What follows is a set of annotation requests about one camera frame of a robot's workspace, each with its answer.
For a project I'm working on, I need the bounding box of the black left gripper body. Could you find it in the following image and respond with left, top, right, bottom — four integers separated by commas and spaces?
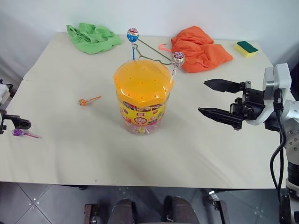
0, 108, 7, 135

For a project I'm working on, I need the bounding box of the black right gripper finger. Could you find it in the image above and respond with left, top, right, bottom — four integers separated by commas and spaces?
198, 107, 243, 131
203, 78, 244, 94

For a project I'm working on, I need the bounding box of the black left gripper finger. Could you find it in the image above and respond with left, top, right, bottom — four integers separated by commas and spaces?
0, 78, 14, 94
5, 114, 32, 131

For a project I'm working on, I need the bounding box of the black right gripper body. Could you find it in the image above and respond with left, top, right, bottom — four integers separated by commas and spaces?
229, 80, 266, 121

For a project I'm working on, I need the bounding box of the clear plastic lollipop jar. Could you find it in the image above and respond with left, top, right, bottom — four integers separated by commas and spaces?
116, 90, 170, 136

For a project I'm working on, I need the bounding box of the orange perforated jar lid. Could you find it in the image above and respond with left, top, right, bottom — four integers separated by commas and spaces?
113, 58, 176, 109

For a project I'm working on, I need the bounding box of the purple wrapped lollipop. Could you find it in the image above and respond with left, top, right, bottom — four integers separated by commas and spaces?
11, 128, 42, 140

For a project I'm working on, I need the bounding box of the yellow green sponge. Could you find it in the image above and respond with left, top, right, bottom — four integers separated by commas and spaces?
234, 40, 259, 58

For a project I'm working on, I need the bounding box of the orange crumpled cloth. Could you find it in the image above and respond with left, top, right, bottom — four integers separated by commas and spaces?
171, 26, 234, 74

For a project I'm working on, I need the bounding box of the silver red wrapped lollipop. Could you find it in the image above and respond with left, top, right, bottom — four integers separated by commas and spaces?
170, 51, 186, 83

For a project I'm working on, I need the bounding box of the orange wrapped lollipop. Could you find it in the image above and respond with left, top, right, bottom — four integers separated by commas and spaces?
78, 95, 103, 107

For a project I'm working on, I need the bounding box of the grey table caster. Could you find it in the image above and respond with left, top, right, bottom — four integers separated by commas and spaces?
207, 189, 219, 202

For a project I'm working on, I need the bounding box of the green crumpled cloth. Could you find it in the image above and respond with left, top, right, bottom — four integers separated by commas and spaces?
66, 22, 123, 55

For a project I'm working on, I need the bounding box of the blue wrapped lollipop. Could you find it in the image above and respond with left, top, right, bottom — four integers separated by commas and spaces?
126, 28, 140, 61

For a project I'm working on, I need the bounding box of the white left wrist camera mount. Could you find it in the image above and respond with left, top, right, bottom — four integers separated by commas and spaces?
0, 84, 10, 104

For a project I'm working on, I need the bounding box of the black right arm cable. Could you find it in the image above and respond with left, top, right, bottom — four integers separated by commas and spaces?
270, 90, 288, 203

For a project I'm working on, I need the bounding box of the green wire hanger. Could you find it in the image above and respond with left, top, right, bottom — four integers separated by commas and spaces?
131, 38, 174, 66

